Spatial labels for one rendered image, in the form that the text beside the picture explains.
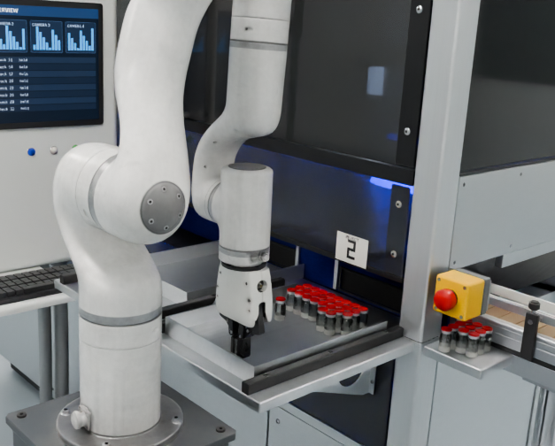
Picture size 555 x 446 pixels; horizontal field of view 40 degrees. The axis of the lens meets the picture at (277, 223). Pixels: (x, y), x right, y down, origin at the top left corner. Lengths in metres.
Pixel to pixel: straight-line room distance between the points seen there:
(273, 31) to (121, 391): 0.57
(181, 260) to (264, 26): 0.86
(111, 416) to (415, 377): 0.64
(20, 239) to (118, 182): 1.08
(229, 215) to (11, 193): 0.92
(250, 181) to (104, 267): 0.26
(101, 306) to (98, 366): 0.09
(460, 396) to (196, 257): 0.71
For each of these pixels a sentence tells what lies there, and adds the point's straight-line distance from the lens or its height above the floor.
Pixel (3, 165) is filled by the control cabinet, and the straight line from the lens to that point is 2.00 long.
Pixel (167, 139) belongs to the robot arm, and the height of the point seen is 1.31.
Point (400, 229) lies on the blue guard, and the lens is 1.48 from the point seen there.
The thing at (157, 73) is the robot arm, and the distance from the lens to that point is 1.04.
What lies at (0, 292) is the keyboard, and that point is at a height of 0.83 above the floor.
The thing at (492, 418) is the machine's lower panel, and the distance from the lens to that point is 1.87.
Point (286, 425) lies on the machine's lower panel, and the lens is 1.86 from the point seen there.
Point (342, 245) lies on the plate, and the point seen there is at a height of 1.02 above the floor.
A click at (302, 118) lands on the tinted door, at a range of 1.65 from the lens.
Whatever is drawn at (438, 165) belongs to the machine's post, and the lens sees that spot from 1.41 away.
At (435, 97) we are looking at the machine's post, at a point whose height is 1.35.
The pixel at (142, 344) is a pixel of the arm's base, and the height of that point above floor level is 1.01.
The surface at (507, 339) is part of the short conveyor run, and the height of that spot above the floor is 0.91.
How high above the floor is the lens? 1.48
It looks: 15 degrees down
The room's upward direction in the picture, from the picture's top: 3 degrees clockwise
